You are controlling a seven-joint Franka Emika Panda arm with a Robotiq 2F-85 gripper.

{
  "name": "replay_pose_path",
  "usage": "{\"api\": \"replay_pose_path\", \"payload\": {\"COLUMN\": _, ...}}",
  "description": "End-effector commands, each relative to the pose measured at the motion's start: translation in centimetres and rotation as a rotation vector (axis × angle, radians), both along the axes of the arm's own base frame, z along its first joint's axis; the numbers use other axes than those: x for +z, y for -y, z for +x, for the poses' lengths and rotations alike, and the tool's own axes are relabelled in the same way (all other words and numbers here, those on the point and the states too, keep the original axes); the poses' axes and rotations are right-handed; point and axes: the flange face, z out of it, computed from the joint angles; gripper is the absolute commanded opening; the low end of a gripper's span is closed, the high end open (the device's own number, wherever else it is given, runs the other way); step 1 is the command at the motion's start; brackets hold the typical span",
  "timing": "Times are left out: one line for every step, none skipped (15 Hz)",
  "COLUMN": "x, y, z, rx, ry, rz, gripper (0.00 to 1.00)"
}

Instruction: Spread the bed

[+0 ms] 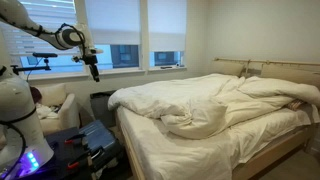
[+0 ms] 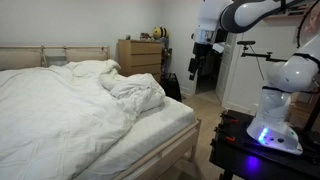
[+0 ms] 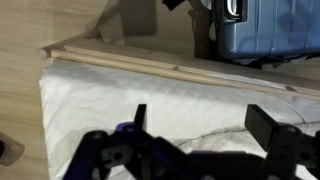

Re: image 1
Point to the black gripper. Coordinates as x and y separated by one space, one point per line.
91 61

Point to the white duvet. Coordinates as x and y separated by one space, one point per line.
186 100

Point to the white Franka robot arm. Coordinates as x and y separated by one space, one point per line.
16 106

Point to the black laundry hamper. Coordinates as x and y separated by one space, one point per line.
100 110

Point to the cream armchair cushion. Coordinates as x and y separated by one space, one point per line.
53 94

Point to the cream armchair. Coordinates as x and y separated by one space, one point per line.
68 113

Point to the white roller window blind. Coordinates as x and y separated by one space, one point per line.
113 20
166 23

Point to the blue hard suitcase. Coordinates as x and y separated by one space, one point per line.
100 136

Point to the white crumpled clothes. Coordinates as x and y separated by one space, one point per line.
45 111

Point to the dark red cushion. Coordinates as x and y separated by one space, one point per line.
35 95

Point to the dark remote control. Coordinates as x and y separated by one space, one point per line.
166 67

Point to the striped zebra window blind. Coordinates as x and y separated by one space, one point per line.
50 13

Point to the small dark windowsill item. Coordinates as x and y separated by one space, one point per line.
180 64

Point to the black robot cart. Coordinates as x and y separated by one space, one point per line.
60 153

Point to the beige headboard cushion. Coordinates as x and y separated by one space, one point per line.
228 68
293 75

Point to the striped brown pillow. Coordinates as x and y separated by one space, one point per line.
295 104

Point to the black camera on stand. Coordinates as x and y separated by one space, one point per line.
45 55

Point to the wooden headboard rail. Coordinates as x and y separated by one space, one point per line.
283 62

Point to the wooden bed frame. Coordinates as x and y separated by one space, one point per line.
266 156

